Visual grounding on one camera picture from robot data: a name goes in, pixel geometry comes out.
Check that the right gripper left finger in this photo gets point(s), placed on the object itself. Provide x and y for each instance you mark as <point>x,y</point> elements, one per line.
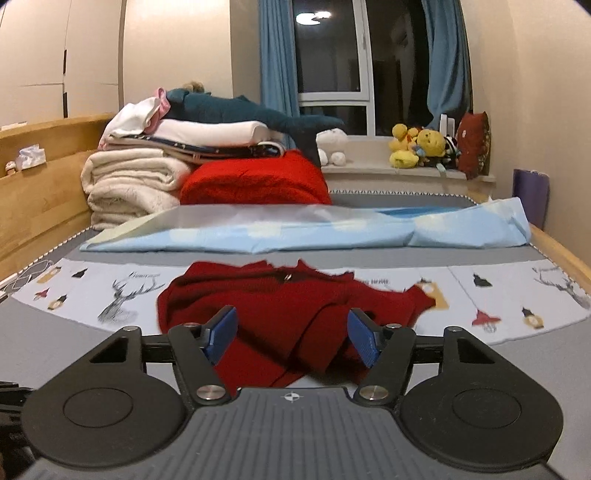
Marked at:
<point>196,349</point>

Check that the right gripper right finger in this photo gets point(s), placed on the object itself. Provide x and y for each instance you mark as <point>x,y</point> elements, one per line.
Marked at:
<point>387,352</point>

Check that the dark red knit sweater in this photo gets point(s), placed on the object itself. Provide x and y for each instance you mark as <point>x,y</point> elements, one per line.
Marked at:
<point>291,320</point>

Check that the grey printed bed mat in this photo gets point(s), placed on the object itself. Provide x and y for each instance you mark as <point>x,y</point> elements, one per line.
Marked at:
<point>499,388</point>

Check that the light blue folded sheet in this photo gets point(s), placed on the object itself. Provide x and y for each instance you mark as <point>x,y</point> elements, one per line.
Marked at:
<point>258,229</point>

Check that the cream fleece folded blanket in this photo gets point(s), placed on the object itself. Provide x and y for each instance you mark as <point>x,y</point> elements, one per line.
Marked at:
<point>121,185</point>

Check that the bright red folded blanket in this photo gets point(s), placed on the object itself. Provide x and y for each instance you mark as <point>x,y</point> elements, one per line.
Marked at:
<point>285,180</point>

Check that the yellow plush toy pile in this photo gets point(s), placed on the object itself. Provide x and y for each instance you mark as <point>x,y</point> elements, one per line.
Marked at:
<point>416,147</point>

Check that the white plush toy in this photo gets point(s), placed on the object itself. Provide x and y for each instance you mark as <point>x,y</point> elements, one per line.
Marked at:
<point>332,147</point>

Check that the purple bag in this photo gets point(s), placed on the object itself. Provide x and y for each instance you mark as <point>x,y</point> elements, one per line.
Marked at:
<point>533,189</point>

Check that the white folded bedding stack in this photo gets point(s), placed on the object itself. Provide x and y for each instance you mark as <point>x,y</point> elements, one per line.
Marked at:
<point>142,125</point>

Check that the dark red cushion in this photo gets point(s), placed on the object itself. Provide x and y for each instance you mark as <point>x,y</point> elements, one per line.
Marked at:
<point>474,143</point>

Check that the teal shark plush toy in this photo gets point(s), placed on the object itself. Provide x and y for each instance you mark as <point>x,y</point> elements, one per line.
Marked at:
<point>186,105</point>

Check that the crumpled tissue pack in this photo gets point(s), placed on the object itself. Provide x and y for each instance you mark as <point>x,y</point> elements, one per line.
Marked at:
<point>30,157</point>

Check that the right blue curtain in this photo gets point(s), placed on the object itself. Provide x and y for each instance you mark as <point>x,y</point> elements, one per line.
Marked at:
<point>450,80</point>

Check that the blue curtain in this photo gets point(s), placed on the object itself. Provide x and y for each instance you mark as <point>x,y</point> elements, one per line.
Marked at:
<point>278,62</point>
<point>450,80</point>

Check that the left blue curtain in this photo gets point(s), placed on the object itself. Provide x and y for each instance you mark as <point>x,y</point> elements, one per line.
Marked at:
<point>278,62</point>

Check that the white framed window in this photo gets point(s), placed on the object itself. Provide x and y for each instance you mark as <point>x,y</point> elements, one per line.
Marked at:
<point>364,62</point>

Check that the cream wardrobe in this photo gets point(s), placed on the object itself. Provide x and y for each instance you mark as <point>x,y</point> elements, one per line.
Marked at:
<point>59,59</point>

